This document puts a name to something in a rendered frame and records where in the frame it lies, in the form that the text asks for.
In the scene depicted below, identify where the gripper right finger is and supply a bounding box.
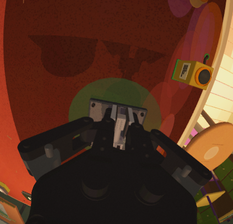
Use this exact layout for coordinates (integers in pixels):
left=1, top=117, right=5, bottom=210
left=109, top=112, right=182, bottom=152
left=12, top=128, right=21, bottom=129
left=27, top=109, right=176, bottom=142
left=120, top=107, right=213, bottom=197

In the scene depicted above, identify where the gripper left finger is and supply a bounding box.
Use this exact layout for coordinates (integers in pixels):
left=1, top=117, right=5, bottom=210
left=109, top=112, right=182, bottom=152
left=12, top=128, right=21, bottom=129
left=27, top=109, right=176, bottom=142
left=17, top=104, right=122, bottom=181

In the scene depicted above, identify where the round orange stool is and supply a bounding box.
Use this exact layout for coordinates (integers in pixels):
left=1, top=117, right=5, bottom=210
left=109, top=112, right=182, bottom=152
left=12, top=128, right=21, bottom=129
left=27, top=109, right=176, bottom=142
left=183, top=122, right=233, bottom=171

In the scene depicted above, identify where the shelf unit with green boxes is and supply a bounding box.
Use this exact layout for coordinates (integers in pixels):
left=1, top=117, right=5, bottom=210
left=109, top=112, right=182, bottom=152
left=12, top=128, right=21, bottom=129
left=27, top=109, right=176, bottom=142
left=193, top=157, right=233, bottom=224

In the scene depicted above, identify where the yellow round tin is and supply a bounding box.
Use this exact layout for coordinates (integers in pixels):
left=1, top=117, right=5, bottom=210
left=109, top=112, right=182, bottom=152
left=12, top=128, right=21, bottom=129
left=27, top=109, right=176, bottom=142
left=0, top=181, right=11, bottom=195

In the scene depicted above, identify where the yellow box with orange lens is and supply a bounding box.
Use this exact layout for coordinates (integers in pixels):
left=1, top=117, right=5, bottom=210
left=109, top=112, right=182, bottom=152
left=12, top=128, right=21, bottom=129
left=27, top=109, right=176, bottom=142
left=171, top=53, right=215, bottom=91

